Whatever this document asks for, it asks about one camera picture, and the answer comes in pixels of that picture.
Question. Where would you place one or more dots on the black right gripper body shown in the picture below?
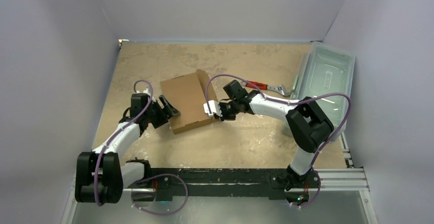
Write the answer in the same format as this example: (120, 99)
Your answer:
(225, 109)

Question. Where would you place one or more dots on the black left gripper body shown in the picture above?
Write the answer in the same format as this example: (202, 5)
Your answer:
(158, 115)

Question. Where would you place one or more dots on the brown cardboard box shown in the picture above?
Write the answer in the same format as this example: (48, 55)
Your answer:
(187, 94)

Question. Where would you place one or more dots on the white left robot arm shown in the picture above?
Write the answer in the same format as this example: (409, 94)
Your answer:
(100, 177)

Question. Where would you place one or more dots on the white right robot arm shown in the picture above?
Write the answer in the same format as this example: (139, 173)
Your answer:
(308, 124)

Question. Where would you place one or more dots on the clear plastic storage bin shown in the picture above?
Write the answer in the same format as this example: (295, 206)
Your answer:
(326, 69)

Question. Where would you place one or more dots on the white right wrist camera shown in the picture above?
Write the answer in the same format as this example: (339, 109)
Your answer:
(212, 109)

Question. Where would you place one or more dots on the red handled adjustable wrench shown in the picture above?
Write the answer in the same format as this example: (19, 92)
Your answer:
(262, 86)

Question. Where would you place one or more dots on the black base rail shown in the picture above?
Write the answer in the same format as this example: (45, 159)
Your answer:
(271, 183)

